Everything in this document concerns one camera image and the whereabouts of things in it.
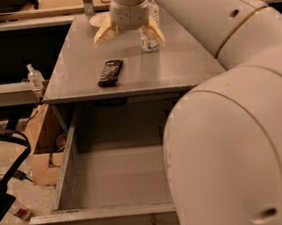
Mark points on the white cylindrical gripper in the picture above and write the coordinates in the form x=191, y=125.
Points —
x=129, y=17

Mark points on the open grey top drawer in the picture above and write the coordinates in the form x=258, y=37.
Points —
x=113, y=183

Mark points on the grey shelf rail left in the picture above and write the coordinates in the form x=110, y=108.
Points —
x=20, y=94

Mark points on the grey cabinet with top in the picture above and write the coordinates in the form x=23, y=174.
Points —
x=148, y=86

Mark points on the clear plastic water bottle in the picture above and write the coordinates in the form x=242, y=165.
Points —
x=148, y=44

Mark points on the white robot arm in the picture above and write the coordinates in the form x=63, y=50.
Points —
x=223, y=139

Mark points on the white ceramic bowl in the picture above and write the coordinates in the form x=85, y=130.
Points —
x=99, y=19

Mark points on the dark rxbar chocolate wrapper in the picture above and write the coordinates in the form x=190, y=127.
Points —
x=110, y=73

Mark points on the clear pump bottle left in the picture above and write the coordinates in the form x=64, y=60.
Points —
x=34, y=76

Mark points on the cardboard box on floor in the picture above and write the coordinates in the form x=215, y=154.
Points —
x=42, y=129

